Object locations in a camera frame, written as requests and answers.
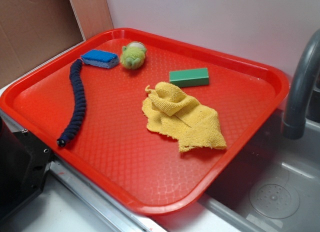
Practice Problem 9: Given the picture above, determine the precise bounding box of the yellow knitted cloth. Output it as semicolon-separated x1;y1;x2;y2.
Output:
142;81;227;153

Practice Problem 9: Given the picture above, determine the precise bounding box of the red plastic tray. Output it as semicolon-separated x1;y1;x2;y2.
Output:
0;28;289;215

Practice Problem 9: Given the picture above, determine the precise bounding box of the blue sponge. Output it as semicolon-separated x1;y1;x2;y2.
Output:
81;49;120;69

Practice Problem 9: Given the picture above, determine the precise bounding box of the green plush toy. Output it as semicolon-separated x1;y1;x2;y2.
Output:
120;41;147;70

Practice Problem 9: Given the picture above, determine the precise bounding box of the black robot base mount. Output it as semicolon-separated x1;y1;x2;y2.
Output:
0;119;52;222

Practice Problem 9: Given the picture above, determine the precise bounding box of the grey sink faucet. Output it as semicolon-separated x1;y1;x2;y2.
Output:
281;30;320;140

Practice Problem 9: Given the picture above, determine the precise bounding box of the brown cardboard panel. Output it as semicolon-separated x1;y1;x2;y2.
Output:
0;0;113;88

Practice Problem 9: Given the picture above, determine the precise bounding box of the grey toy sink basin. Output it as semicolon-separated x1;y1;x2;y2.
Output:
199;111;320;232

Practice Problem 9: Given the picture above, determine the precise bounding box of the green rectangular block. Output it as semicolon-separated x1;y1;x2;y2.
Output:
169;68;209;88

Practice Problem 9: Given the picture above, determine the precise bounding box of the dark blue caterpillar toy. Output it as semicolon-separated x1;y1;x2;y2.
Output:
56;59;87;148

